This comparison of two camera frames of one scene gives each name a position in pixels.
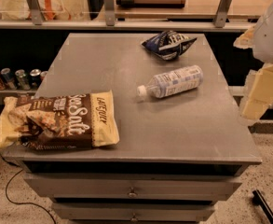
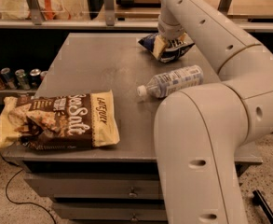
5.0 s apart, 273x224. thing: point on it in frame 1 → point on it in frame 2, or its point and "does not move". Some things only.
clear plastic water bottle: (173, 81) does not move
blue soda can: (8, 78) does not move
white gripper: (270, 36) → (172, 32)
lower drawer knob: (134, 219) does not move
